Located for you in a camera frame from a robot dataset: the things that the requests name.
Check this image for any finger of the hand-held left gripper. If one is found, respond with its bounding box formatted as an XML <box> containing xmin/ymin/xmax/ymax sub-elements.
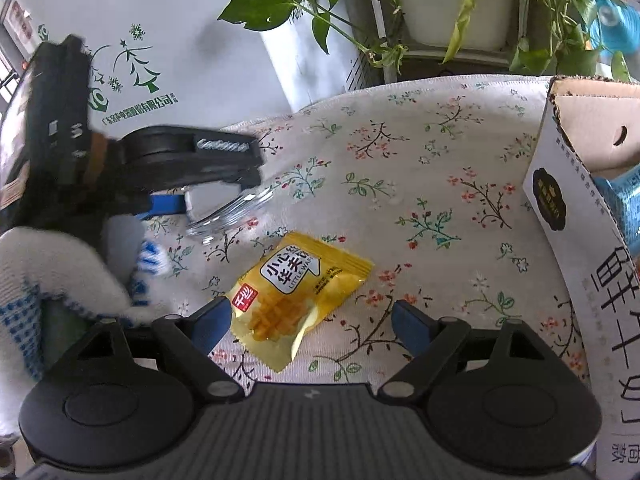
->
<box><xmin>135</xmin><ymin>194</ymin><xmax>189</xmax><ymax>219</ymax></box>
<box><xmin>192</xmin><ymin>157</ymin><xmax>264</xmax><ymax>191</ymax></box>

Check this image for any floral tablecloth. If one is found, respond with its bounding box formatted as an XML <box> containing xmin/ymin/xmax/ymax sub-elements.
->
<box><xmin>120</xmin><ymin>75</ymin><xmax>596</xmax><ymax>396</ymax></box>

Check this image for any yellow snack packet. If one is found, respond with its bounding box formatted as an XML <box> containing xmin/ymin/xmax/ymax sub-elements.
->
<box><xmin>230</xmin><ymin>231</ymin><xmax>375</xmax><ymax>373</ymax></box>

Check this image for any white bucket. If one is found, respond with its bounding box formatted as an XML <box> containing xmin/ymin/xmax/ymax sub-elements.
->
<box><xmin>400</xmin><ymin>0</ymin><xmax>521</xmax><ymax>53</ymax></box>

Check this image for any white freezer with green print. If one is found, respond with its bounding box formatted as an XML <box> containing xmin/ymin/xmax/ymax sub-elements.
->
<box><xmin>0</xmin><ymin>0</ymin><xmax>296</xmax><ymax>142</ymax></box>

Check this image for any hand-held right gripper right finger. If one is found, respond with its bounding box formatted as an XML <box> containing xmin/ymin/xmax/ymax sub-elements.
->
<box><xmin>377</xmin><ymin>300</ymin><xmax>558</xmax><ymax>402</ymax></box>

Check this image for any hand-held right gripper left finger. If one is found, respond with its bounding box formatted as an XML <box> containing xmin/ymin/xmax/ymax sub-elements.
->
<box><xmin>72</xmin><ymin>296</ymin><xmax>246</xmax><ymax>402</ymax></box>

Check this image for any person's left hand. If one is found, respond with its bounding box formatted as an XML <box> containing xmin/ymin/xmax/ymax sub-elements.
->
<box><xmin>0</xmin><ymin>215</ymin><xmax>168</xmax><ymax>435</ymax></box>

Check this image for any blue snack packet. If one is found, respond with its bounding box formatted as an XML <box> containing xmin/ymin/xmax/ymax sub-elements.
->
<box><xmin>592</xmin><ymin>162</ymin><xmax>640</xmax><ymax>257</ymax></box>

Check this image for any silver snack packet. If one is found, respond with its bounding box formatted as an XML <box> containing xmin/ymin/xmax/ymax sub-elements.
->
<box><xmin>184</xmin><ymin>182</ymin><xmax>276</xmax><ymax>243</ymax></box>

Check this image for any blue plastic object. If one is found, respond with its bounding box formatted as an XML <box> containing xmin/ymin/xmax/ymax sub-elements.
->
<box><xmin>582</xmin><ymin>0</ymin><xmax>640</xmax><ymax>57</ymax></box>

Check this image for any white metal rack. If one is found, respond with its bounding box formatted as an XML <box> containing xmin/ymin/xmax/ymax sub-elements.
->
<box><xmin>329</xmin><ymin>0</ymin><xmax>581</xmax><ymax>86</ymax></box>

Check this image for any white printed cardboard box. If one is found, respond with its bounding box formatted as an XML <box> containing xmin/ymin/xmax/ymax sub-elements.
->
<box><xmin>522</xmin><ymin>76</ymin><xmax>640</xmax><ymax>480</ymax></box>

